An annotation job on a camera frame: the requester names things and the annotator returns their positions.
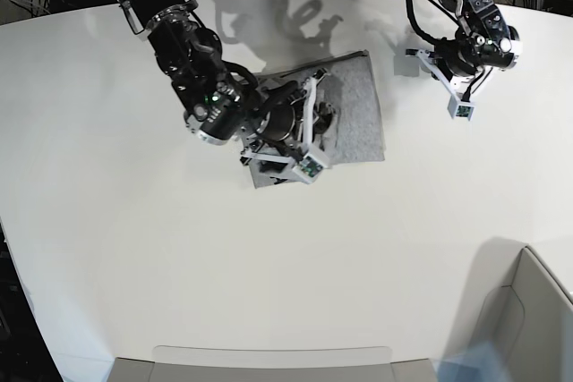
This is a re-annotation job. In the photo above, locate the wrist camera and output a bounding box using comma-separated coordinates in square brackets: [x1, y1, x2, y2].
[448, 95, 475, 121]
[292, 154, 325, 184]

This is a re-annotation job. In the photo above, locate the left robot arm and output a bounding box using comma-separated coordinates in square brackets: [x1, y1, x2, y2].
[406, 0, 523, 106]

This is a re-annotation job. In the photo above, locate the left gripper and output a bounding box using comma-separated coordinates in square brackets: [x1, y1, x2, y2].
[405, 39, 492, 103]

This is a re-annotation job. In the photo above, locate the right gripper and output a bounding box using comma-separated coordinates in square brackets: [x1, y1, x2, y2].
[239, 68, 338, 185]

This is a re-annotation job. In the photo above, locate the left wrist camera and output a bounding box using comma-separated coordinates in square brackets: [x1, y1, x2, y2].
[448, 95, 475, 121]

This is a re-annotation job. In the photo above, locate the beige tray bottom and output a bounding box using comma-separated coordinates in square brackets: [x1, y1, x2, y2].
[107, 345, 438, 381]

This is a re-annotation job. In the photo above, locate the blue translucent object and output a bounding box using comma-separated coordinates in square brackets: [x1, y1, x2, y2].
[433, 341, 512, 382]

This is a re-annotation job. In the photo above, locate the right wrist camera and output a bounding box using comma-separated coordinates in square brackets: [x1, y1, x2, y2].
[292, 154, 325, 184]

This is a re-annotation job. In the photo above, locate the grey T-shirt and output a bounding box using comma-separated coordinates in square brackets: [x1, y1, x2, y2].
[247, 51, 385, 188]

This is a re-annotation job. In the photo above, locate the beige box right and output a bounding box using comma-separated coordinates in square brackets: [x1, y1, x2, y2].
[474, 247, 572, 381]

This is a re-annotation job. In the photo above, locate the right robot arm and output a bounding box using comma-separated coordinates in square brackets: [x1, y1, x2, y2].
[116, 0, 336, 184]

